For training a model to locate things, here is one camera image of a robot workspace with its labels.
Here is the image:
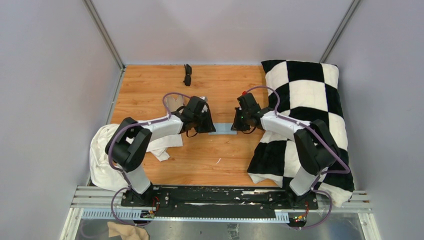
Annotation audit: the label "black white checkered pillow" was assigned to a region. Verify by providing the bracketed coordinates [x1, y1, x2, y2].
[247, 59, 349, 187]

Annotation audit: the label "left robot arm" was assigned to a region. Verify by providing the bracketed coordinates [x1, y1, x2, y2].
[104, 96, 216, 207]

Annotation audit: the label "white crumpled cloth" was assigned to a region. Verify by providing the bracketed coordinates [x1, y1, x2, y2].
[89, 123, 183, 192]

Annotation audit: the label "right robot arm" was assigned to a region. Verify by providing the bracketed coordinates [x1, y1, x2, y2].
[234, 92, 342, 209]

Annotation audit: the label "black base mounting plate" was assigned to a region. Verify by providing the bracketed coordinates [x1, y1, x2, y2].
[121, 185, 319, 213]

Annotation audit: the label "black sunglasses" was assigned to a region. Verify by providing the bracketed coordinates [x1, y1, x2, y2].
[183, 64, 193, 87]

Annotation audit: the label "aluminium frame rail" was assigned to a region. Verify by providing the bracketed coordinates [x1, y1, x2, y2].
[70, 190, 373, 223]

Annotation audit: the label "beige cloth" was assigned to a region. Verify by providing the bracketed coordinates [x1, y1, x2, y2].
[107, 221, 150, 240]

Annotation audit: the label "blue cleaning cloth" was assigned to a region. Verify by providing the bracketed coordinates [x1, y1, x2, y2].
[208, 123, 237, 135]

